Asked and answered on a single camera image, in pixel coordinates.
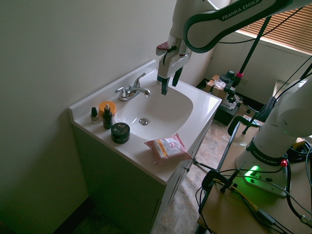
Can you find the yellow cable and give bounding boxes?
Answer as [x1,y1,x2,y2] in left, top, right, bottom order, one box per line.
[212,179,259,212]

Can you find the cardboard box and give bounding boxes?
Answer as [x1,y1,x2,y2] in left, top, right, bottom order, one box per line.
[204,74,228,100]

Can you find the small nail polish bottle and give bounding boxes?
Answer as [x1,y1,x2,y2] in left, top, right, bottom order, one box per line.
[90,107,99,124]

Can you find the dark green dropper bottle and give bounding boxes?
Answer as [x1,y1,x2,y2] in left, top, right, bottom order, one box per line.
[102,104,114,130]

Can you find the black camera stand pole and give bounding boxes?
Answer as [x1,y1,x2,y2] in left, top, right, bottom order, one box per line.
[236,16,272,79]

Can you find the white vanity cabinet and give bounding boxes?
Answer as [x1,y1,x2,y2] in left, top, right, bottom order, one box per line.
[71,117,212,234]

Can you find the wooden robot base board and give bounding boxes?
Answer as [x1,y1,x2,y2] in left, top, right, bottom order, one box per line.
[197,114,312,234]

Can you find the white vanity sink top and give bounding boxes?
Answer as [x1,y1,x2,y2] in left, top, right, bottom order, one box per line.
[68,59,223,185]

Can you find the black round cream jar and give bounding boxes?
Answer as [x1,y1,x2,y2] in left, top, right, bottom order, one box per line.
[110,122,131,144]

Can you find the black equipment case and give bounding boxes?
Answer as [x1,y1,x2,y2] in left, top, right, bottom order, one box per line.
[213,96,244,126]

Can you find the orange round jar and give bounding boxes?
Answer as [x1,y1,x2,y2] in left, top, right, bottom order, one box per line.
[98,101,117,116]

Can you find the pink wet wipes pack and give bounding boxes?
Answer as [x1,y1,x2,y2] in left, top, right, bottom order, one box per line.
[144,133,193,167]

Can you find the wooden window blinds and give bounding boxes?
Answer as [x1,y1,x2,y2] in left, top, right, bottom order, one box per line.
[235,4,312,56]

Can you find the black tripod head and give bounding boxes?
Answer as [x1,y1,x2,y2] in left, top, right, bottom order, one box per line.
[219,69,241,103]

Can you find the red wrist camera mount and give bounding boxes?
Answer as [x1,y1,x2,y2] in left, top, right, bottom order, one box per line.
[156,41,170,57]

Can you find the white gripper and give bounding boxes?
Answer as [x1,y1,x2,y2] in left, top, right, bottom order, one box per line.
[157,38,191,97]

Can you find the chrome sink faucet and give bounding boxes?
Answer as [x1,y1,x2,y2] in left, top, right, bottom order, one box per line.
[115,72,152,102]

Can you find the black clamp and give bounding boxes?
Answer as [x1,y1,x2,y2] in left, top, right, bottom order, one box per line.
[201,162,247,194]
[227,115,257,136]

